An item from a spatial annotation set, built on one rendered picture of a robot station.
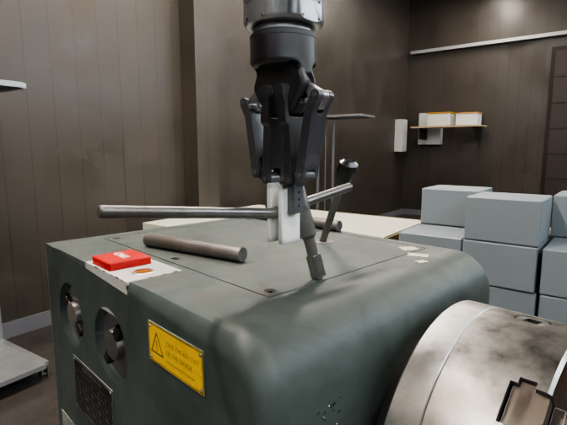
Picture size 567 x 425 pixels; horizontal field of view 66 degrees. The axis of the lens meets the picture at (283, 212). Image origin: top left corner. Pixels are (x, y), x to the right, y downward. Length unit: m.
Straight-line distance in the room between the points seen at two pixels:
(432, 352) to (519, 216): 2.22
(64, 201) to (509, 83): 7.97
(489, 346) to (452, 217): 2.69
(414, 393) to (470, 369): 0.06
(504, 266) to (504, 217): 0.27
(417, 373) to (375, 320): 0.07
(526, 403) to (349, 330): 0.16
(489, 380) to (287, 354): 0.18
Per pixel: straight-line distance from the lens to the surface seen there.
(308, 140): 0.47
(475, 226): 2.72
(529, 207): 2.65
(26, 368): 3.17
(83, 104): 4.10
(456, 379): 0.46
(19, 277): 3.94
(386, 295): 0.53
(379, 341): 0.49
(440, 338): 0.49
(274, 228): 0.52
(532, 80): 9.50
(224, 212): 0.46
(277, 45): 0.48
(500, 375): 0.46
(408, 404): 0.47
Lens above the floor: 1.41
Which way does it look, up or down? 8 degrees down
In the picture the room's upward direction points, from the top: straight up
